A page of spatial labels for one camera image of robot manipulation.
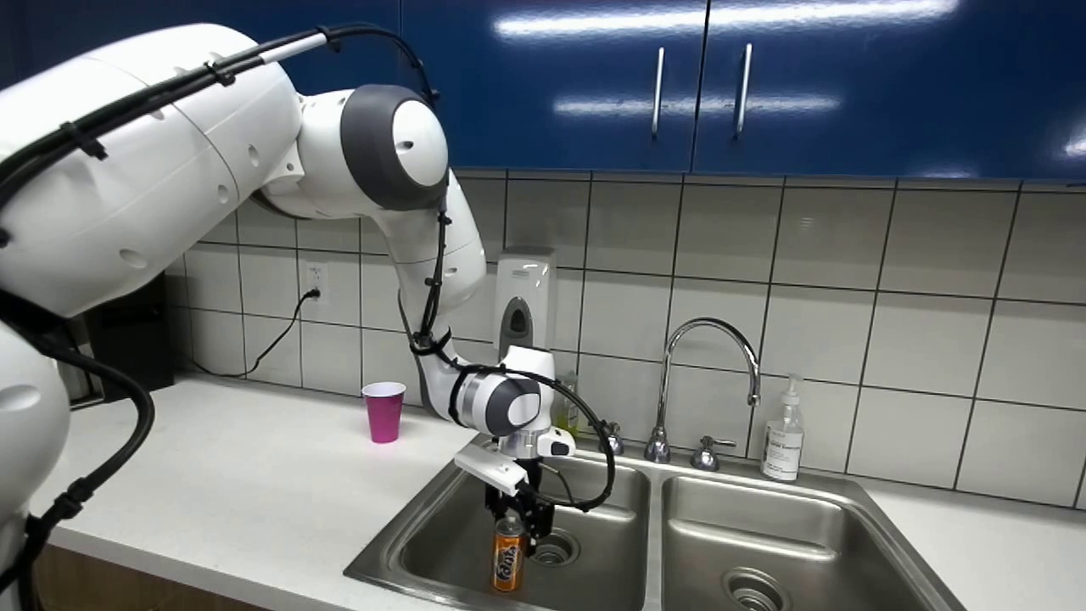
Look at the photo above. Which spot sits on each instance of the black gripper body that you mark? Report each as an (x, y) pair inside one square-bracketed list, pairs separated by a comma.
[(530, 493)]

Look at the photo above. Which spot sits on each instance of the brown bottle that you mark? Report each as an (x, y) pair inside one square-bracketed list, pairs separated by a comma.
[(506, 560)]

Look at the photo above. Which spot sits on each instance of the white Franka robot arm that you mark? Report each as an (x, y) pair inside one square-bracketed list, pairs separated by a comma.
[(172, 170)]

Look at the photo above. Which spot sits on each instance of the stainless steel double sink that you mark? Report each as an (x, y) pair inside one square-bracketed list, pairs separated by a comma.
[(723, 531)]

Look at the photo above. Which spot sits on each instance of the small green object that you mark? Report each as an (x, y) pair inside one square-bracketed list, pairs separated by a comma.
[(567, 423)]

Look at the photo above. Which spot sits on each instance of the chrome faucet knob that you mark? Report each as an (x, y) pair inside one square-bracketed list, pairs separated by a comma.
[(613, 439), (707, 455)]

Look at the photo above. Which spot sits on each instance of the pink plastic cup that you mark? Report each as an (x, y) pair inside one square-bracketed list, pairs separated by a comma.
[(385, 411)]

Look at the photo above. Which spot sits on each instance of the chrome gooseneck faucet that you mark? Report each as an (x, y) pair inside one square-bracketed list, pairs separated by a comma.
[(723, 330)]

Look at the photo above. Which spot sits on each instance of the clear soap pump bottle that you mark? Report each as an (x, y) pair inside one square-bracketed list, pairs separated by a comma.
[(781, 441)]

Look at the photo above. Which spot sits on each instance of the wooden base cabinet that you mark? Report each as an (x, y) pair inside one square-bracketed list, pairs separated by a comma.
[(125, 587)]

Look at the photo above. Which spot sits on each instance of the black countertop appliance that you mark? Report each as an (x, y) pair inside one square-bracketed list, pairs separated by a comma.
[(131, 342)]

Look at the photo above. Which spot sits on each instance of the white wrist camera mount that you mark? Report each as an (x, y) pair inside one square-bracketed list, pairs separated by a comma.
[(493, 467)]

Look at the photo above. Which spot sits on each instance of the white wall soap dispenser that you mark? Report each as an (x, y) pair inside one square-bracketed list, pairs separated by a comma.
[(524, 296)]

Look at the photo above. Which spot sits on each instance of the white wall outlet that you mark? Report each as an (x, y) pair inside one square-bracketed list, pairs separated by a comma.
[(310, 279)]

